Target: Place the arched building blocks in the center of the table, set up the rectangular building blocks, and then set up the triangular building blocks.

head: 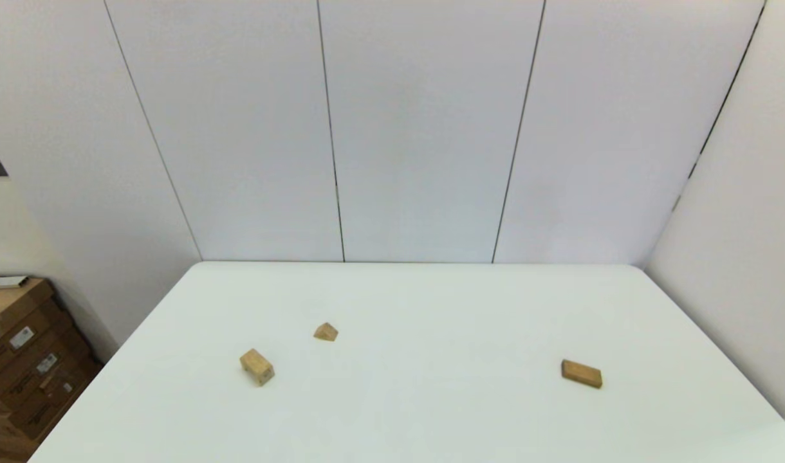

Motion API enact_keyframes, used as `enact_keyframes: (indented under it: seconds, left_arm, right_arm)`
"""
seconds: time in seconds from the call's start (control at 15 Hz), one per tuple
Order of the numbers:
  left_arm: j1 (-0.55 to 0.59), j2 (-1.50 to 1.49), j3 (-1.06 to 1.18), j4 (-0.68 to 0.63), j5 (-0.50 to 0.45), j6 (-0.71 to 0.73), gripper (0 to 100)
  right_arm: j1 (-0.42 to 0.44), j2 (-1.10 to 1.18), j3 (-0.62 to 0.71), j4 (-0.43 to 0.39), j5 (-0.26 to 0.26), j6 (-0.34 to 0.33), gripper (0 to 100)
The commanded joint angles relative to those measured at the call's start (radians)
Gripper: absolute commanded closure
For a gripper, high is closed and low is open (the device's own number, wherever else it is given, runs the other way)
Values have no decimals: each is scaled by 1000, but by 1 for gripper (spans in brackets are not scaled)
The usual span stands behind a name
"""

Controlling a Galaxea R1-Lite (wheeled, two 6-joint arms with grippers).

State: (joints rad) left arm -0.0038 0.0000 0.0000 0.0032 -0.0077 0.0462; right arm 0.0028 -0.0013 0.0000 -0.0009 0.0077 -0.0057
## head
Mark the rectangular wooden building block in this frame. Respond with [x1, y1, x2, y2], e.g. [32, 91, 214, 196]
[561, 359, 604, 389]

